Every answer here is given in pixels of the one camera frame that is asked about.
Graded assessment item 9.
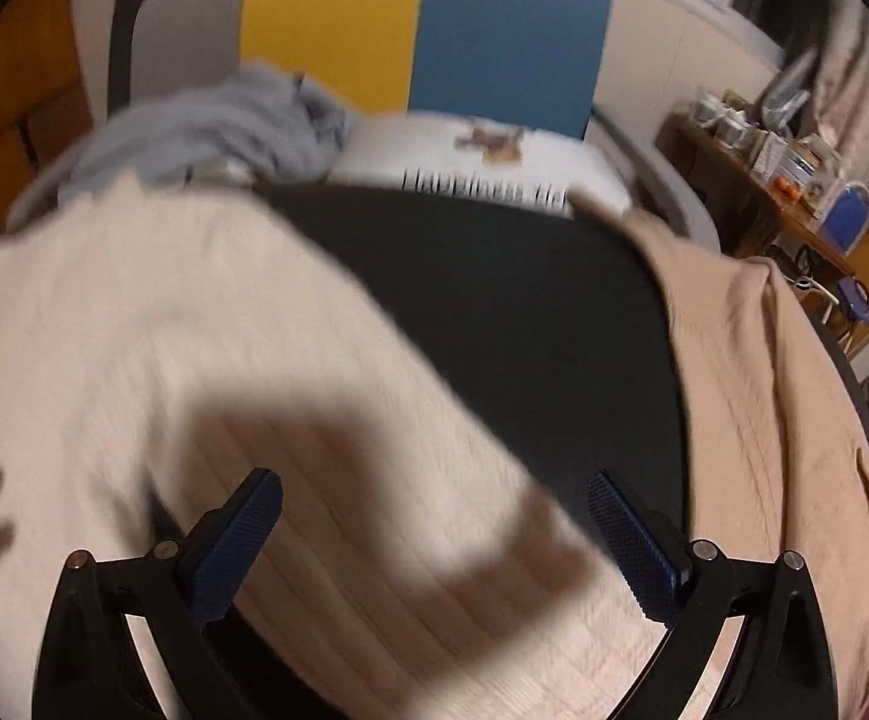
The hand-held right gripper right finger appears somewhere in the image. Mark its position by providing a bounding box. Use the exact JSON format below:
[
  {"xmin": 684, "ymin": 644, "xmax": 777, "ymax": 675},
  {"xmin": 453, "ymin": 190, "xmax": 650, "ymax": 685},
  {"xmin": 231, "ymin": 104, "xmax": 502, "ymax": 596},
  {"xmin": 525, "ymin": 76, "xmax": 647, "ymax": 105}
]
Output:
[{"xmin": 586, "ymin": 469, "xmax": 841, "ymax": 720}]

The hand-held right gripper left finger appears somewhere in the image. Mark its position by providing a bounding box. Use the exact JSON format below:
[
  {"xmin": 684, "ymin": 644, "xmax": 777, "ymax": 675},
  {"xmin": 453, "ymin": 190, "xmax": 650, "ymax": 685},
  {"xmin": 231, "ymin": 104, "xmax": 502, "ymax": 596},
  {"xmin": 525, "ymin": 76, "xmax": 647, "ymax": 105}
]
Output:
[{"xmin": 31, "ymin": 466, "xmax": 284, "ymax": 720}]

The cream knit sweater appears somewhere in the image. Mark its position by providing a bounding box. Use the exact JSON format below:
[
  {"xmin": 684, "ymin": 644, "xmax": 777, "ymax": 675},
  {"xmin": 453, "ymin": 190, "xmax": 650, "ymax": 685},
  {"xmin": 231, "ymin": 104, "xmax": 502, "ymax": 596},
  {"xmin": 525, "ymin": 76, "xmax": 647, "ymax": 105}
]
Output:
[{"xmin": 0, "ymin": 180, "xmax": 667, "ymax": 720}]

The beige garment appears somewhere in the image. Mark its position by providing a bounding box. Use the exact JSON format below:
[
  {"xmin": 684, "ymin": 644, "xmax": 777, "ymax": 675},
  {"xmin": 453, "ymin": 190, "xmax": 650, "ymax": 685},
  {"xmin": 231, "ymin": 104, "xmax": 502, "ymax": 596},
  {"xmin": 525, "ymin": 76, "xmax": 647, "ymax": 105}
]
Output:
[{"xmin": 569, "ymin": 195, "xmax": 869, "ymax": 720}]

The wooden table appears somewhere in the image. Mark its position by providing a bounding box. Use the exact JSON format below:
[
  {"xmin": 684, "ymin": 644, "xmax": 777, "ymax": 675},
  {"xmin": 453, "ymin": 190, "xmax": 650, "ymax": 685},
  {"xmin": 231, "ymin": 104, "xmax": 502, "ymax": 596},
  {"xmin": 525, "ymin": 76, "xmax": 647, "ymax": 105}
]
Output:
[{"xmin": 655, "ymin": 112, "xmax": 855, "ymax": 275}]

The wooden wardrobe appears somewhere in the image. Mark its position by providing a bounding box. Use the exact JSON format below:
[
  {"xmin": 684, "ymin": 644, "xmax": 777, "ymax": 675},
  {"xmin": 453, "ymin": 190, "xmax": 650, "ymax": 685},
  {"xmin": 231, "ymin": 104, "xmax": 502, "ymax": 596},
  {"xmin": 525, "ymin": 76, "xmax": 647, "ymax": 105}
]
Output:
[{"xmin": 0, "ymin": 0, "xmax": 98, "ymax": 241}]

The blue folding chair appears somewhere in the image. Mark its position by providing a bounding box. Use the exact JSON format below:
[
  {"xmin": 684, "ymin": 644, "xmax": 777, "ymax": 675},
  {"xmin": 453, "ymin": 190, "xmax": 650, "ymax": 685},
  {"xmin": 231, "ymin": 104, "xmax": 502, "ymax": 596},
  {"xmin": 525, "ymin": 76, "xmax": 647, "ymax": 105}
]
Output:
[{"xmin": 801, "ymin": 181, "xmax": 869, "ymax": 350}]

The grey garment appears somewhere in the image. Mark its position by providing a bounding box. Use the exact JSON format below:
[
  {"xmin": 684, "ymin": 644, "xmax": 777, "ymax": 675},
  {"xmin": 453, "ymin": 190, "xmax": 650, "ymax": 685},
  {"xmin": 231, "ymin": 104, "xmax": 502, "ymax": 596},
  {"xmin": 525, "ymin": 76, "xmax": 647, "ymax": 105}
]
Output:
[{"xmin": 55, "ymin": 64, "xmax": 356, "ymax": 203}]

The white printed shirt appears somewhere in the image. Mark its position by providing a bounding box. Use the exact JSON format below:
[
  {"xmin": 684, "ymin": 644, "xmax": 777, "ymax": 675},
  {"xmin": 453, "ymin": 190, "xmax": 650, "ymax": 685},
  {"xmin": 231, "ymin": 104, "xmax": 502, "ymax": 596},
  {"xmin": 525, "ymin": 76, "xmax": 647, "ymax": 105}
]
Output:
[{"xmin": 325, "ymin": 111, "xmax": 634, "ymax": 222}]

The printed cardboard box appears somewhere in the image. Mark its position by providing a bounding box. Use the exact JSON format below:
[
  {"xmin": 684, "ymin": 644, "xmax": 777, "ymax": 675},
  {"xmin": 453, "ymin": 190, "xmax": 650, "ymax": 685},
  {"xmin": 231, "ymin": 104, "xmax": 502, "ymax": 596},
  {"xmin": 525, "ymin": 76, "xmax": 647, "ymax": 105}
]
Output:
[{"xmin": 783, "ymin": 137, "xmax": 841, "ymax": 190}]

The silver plastic bag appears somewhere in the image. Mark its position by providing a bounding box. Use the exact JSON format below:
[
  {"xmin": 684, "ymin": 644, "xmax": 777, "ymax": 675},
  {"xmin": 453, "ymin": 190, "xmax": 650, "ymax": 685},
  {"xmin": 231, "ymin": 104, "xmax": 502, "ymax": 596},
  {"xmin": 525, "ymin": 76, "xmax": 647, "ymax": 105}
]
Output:
[{"xmin": 756, "ymin": 49, "xmax": 819, "ymax": 130}]

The beige patterned curtain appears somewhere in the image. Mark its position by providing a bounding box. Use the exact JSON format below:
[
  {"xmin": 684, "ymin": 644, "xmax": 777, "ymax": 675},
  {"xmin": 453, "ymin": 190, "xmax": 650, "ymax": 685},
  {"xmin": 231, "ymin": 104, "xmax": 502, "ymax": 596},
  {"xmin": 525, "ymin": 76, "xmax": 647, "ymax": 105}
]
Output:
[{"xmin": 809, "ymin": 0, "xmax": 869, "ymax": 188}]

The grey yellow blue armchair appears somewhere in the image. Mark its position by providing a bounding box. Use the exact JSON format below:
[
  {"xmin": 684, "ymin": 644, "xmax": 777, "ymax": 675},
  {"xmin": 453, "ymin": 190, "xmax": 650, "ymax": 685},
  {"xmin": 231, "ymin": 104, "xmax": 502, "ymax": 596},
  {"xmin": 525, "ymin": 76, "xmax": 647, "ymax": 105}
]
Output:
[{"xmin": 7, "ymin": 0, "xmax": 721, "ymax": 252}]

